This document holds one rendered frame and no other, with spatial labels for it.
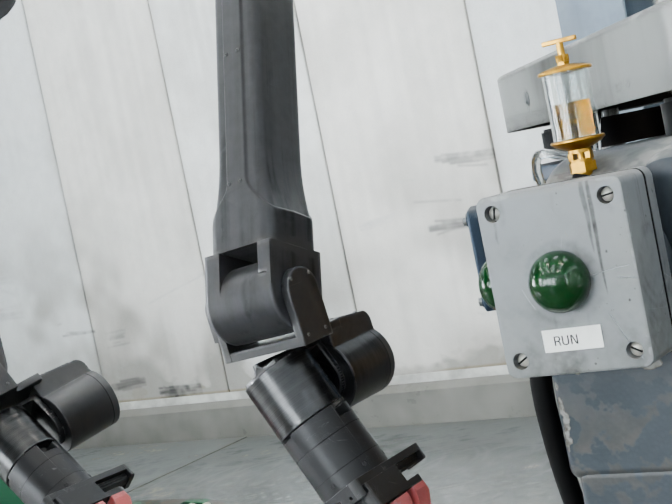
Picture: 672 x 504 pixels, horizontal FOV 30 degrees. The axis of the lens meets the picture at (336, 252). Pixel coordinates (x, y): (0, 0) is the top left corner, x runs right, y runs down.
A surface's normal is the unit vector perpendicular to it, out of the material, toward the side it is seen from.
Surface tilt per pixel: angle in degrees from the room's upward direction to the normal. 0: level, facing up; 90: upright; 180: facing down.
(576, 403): 90
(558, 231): 90
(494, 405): 90
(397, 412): 90
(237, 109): 69
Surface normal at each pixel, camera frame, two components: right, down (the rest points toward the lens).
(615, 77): -0.98, 0.20
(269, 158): 0.73, -0.28
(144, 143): -0.53, 0.15
